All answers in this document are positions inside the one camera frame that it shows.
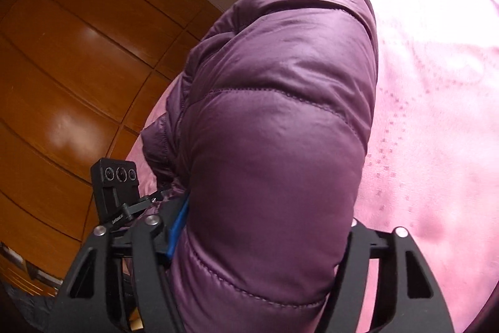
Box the purple puffer jacket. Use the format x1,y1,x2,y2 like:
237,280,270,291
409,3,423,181
140,0,379,333

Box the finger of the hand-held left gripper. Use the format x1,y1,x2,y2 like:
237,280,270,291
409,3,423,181
148,183,188,208

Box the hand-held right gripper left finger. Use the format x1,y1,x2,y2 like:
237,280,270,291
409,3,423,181
58,198,191,333

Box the pink patterned blanket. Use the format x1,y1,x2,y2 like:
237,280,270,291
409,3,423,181
128,0,499,333

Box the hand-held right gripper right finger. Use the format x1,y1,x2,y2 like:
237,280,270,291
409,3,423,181
322,220,455,333

